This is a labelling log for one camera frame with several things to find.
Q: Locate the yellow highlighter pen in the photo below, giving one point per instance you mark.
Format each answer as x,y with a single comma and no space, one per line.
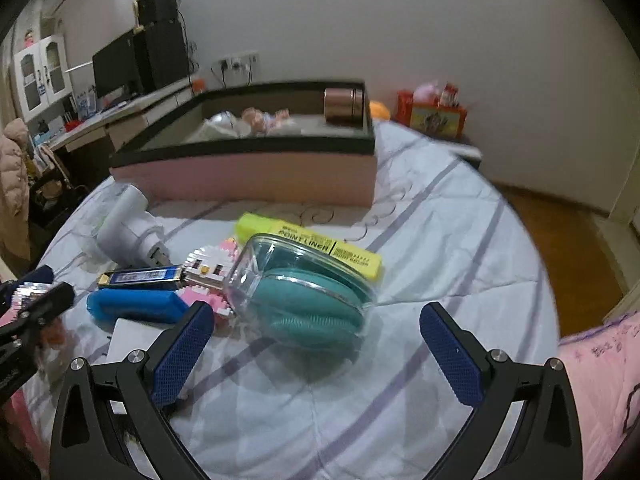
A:
368,264

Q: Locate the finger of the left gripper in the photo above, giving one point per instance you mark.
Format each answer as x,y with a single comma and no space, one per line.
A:
48,307

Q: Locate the pink white block figure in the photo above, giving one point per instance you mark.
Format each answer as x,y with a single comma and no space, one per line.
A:
203,274

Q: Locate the black computer tower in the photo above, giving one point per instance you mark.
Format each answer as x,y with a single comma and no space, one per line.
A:
161,49

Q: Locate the blue gold rectangular box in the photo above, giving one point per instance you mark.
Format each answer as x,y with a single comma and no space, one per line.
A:
162,277

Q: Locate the wall power outlet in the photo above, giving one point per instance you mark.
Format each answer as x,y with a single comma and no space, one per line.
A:
244,62

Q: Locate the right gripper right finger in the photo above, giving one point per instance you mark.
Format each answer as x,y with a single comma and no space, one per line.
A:
545,442

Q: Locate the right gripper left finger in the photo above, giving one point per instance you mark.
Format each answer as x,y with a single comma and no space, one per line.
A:
105,410

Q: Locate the pink blanket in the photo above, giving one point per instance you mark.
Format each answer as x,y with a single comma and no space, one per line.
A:
603,367

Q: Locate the white glass door cabinet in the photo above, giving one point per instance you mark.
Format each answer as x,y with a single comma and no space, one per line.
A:
41,76

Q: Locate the striped white bed quilt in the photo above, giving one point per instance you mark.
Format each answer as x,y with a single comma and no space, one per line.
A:
258,410

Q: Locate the pink black storage box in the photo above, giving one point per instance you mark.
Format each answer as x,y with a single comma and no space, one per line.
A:
264,142

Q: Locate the teal brush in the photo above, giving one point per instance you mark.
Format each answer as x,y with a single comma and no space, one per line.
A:
298,296

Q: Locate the orange cap bottle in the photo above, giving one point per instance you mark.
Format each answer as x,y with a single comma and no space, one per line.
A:
198,85

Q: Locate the beige puffer jacket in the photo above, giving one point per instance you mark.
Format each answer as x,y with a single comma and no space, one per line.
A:
14,190

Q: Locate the blue highlighter pen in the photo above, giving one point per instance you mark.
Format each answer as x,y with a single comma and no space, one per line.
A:
159,306

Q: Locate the white paper card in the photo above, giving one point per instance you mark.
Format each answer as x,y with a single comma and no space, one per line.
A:
131,335

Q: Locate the white desk with drawers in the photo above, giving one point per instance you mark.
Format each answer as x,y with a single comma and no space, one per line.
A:
117,113

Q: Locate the rose gold metal cup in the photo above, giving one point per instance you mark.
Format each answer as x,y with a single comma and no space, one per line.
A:
343,104

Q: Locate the black computer monitor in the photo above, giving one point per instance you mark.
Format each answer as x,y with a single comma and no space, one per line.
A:
116,66

